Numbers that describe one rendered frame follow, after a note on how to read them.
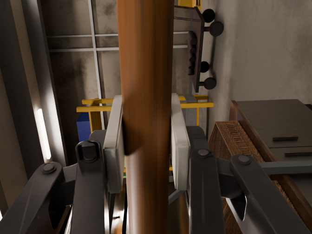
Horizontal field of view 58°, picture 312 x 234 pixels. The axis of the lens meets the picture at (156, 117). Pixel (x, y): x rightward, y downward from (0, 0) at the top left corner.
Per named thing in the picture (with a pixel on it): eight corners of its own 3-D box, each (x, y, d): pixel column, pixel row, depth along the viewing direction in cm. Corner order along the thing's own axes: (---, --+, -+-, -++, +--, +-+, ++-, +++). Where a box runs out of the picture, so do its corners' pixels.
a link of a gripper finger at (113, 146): (121, 194, 15) (107, 195, 15) (127, 130, 22) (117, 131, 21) (117, 147, 14) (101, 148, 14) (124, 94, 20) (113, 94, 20)
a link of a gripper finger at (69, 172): (103, 207, 13) (40, 211, 13) (113, 149, 18) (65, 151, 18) (100, 183, 13) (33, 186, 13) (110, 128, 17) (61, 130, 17)
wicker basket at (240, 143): (259, 242, 157) (209, 244, 156) (230, 177, 207) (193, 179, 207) (273, 171, 135) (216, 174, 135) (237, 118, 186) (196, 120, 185)
